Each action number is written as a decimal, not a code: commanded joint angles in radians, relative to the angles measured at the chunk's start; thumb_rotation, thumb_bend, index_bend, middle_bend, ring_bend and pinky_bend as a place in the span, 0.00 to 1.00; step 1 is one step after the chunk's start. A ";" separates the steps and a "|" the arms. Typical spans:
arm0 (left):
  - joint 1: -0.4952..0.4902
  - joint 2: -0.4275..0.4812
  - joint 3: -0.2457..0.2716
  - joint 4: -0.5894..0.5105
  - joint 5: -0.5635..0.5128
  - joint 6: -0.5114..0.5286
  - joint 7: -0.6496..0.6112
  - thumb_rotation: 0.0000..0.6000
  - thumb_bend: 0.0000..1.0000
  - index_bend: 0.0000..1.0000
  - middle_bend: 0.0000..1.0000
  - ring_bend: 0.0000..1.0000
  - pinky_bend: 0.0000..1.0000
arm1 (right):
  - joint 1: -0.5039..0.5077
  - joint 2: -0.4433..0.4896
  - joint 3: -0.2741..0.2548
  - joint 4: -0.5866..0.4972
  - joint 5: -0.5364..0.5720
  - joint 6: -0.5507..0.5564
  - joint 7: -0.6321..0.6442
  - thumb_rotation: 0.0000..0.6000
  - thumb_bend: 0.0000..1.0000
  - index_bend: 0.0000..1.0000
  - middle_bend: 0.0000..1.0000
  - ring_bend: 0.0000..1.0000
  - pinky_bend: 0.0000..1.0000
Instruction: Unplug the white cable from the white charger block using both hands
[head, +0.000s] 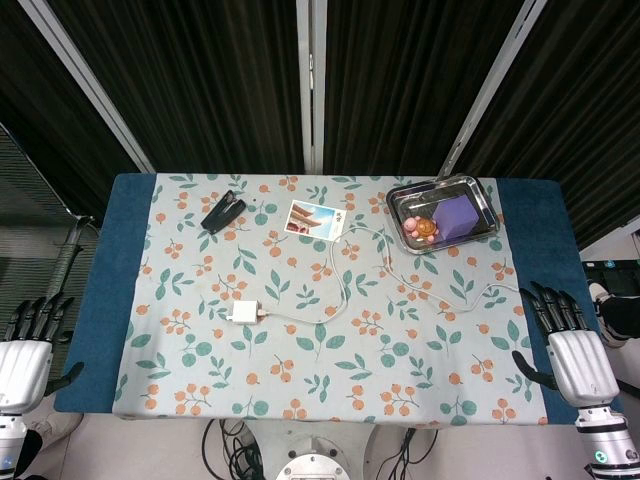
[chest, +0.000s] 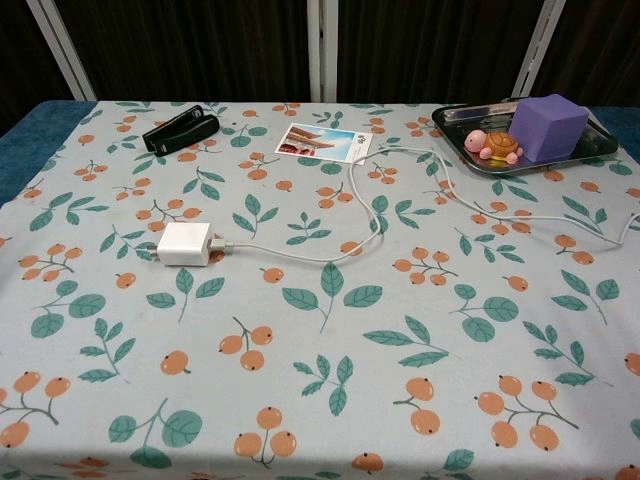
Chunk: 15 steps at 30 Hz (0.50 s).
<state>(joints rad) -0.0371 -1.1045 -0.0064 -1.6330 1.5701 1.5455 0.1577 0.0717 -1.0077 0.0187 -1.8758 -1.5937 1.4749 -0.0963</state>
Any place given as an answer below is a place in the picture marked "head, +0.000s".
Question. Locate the temple photo postcard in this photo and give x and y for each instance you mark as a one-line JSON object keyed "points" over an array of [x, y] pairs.
{"points": [[312, 219]]}

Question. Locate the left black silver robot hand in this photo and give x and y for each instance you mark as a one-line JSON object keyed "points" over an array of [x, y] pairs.
{"points": [[22, 372]]}

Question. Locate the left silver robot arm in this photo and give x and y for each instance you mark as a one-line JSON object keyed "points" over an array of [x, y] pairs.
{"points": [[11, 445]]}

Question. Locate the white power adapter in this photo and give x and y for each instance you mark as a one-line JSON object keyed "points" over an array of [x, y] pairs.
{"points": [[245, 311]]}

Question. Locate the white shoe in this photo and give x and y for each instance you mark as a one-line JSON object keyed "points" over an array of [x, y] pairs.
{"points": [[52, 427]]}

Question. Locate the white window frame post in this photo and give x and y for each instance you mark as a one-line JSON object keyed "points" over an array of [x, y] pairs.
{"points": [[487, 85], [90, 85], [311, 85]]}

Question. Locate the white black sneaker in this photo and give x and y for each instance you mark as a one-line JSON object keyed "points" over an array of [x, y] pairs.
{"points": [[617, 315]]}

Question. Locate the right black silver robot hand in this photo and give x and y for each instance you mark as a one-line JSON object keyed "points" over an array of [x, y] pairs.
{"points": [[582, 365]]}

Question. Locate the blue table cover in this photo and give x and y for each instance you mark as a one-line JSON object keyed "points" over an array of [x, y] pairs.
{"points": [[95, 300]]}

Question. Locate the shiny metal tray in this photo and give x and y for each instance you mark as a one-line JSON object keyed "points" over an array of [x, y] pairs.
{"points": [[415, 200]]}

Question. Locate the purple cube block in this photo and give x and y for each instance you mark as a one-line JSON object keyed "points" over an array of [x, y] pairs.
{"points": [[455, 217]]}

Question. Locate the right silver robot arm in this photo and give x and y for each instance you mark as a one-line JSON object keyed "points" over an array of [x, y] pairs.
{"points": [[607, 445]]}

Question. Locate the dark pleated curtain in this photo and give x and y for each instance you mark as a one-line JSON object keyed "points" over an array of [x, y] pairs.
{"points": [[210, 85]]}

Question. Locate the floral leaf fruit tablecloth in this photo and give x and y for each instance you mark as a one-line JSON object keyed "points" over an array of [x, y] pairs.
{"points": [[320, 360]]}

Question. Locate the pink orange turtle toy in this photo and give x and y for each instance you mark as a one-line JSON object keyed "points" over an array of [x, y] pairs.
{"points": [[424, 229]]}

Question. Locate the grey robot base column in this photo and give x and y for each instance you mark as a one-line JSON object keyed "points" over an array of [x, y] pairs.
{"points": [[315, 460]]}

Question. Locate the grey metal chair frame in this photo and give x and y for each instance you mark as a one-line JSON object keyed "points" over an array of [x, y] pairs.
{"points": [[70, 260]]}

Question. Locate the black folding clip tool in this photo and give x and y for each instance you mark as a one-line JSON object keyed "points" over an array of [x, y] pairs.
{"points": [[220, 214]]}

